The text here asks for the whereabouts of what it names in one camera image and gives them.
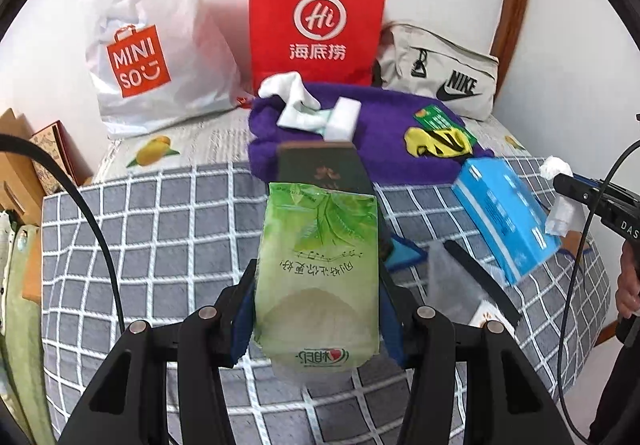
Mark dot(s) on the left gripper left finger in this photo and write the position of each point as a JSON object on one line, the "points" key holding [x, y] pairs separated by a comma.
{"points": [[242, 312]]}

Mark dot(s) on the white Miniso plastic bag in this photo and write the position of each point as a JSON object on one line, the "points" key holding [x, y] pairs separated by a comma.
{"points": [[156, 63]]}

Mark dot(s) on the green tissue pack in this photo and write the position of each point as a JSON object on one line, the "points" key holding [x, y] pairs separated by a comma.
{"points": [[316, 298]]}

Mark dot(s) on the grey checkered tablecloth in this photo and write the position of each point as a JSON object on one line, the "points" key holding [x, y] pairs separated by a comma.
{"points": [[177, 238]]}

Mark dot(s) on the patterned book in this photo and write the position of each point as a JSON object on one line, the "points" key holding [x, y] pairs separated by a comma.
{"points": [[51, 139]]}

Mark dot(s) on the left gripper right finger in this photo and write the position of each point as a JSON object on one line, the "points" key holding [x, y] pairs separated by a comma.
{"points": [[395, 308]]}

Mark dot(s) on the grey Nike pouch bag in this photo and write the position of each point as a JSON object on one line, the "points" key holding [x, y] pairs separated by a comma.
{"points": [[417, 61]]}

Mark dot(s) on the white sponge block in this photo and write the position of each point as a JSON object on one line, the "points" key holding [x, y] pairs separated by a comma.
{"points": [[342, 122]]}

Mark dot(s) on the red Haidilao paper bag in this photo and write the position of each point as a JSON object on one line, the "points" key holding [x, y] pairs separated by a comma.
{"points": [[329, 41]]}

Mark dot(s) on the person right hand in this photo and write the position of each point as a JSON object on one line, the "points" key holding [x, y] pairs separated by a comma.
{"points": [[628, 286]]}

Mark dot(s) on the dark green tea tin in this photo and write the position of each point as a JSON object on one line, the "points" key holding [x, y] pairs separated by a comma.
{"points": [[330, 165]]}

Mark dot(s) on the white tissue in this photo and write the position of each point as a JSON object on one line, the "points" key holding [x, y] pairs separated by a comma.
{"points": [[566, 214]]}

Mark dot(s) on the green wet wipes packet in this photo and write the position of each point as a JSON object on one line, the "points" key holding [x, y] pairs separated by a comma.
{"points": [[432, 118]]}

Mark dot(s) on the purple towel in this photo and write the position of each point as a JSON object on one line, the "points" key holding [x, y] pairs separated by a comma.
{"points": [[379, 139]]}

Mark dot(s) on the blue tissue box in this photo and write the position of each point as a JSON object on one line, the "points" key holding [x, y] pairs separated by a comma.
{"points": [[507, 214]]}

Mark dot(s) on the clear bubble wrap bag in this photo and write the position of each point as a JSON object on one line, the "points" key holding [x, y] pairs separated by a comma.
{"points": [[467, 292]]}

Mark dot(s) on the yellow black pouch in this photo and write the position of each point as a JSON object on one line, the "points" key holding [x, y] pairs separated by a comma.
{"points": [[444, 143]]}

